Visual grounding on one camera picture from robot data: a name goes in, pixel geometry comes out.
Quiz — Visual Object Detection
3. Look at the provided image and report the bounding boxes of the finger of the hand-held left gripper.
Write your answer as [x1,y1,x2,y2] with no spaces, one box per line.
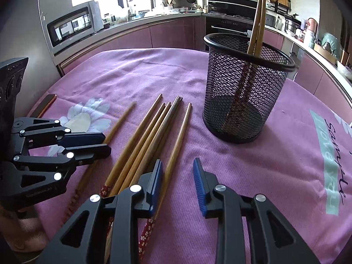
[0,144,112,211]
[12,117,106,150]

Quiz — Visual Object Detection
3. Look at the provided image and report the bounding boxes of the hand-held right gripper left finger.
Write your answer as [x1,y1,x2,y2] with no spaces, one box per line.
[36,159,165,264]

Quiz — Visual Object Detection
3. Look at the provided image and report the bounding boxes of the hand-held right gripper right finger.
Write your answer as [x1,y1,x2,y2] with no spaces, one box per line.
[192,157,321,264]

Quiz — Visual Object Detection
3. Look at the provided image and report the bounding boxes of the black mesh utensil holder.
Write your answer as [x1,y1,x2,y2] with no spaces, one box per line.
[203,33,297,144]

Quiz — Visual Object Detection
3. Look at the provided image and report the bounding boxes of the dark smartphone copper edge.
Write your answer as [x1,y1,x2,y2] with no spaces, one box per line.
[27,94,58,117]

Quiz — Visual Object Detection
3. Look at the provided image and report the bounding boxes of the silver microwave oven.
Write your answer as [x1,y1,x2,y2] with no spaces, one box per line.
[46,0,104,57]

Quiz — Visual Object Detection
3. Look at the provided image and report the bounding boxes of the purple printed tablecloth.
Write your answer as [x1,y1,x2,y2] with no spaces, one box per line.
[27,47,352,264]

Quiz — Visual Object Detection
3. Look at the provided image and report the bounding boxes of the pink kitchen counter cabinets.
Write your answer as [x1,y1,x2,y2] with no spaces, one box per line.
[55,14,352,102]

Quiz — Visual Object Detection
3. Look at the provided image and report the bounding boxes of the black built-in oven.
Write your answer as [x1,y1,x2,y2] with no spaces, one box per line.
[206,0,271,37]

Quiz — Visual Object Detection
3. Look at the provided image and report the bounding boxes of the steel cooking pot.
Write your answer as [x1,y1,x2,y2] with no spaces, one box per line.
[284,19,301,33]

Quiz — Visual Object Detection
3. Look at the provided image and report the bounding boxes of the cardboard box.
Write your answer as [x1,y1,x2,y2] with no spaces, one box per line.
[313,42,339,64]

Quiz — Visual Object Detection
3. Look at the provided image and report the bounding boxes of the pink thermos jug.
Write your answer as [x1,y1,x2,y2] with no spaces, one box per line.
[306,18,319,41]

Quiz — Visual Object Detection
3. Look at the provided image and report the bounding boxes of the teal plastic bag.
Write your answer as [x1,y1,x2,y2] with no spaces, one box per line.
[322,32,343,58]

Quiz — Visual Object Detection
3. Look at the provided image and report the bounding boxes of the black countertop shelf rack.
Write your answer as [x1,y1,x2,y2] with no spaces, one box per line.
[265,0,292,15]

